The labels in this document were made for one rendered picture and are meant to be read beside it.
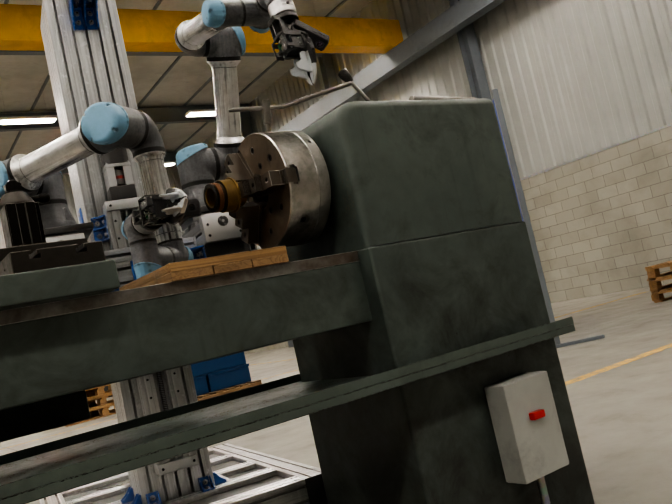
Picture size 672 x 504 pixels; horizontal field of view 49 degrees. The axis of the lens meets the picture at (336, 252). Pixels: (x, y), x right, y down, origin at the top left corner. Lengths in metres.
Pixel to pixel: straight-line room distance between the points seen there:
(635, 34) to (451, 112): 11.06
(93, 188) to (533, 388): 1.59
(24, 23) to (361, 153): 11.42
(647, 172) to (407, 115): 11.03
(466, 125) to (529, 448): 0.92
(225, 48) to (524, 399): 1.48
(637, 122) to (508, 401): 11.29
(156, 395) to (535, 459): 1.23
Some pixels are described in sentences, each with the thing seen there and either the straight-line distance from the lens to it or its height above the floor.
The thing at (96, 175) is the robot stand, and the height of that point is 1.37.
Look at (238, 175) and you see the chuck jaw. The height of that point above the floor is 1.13.
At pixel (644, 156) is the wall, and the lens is 12.99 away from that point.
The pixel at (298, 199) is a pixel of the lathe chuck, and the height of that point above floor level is 1.02.
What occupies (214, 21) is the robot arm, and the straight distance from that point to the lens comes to 2.20.
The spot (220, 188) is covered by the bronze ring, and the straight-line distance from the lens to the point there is 1.90.
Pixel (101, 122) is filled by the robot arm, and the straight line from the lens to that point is 2.14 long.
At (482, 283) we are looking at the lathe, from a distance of 2.10.
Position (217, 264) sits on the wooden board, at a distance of 1.69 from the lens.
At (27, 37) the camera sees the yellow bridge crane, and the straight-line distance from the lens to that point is 13.03.
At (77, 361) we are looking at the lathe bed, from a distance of 1.58.
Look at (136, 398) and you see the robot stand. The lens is 2.62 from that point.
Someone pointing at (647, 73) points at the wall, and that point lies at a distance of 13.00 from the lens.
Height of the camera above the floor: 0.72
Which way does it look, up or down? 5 degrees up
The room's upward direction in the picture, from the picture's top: 13 degrees counter-clockwise
